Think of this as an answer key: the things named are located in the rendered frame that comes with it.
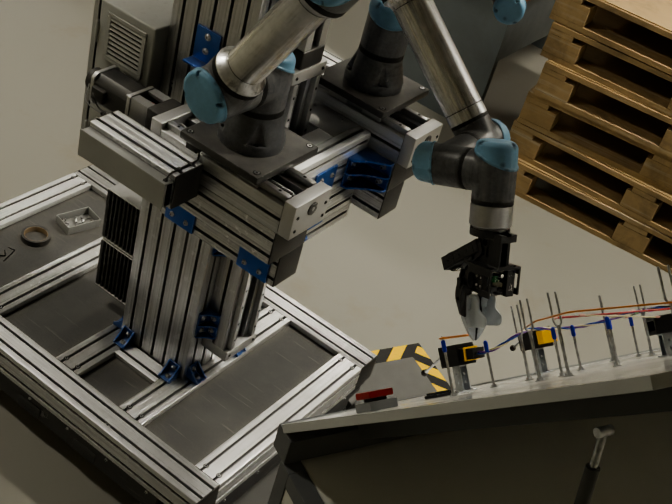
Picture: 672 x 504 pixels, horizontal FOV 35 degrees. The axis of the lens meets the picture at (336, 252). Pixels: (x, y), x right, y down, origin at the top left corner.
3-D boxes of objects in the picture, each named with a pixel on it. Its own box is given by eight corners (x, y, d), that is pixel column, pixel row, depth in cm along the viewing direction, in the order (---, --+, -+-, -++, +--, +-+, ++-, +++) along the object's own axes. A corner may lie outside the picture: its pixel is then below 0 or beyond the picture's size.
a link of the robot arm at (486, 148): (485, 135, 190) (529, 141, 186) (480, 196, 193) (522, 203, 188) (463, 139, 184) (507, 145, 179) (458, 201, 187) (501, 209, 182)
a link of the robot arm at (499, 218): (461, 200, 188) (496, 197, 193) (459, 226, 189) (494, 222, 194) (490, 209, 182) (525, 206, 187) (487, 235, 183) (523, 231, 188)
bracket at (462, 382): (469, 390, 205) (464, 364, 206) (477, 389, 203) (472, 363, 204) (451, 394, 203) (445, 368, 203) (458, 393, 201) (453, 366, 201)
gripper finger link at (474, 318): (478, 350, 189) (483, 300, 187) (456, 340, 194) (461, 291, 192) (491, 347, 191) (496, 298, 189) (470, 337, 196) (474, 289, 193)
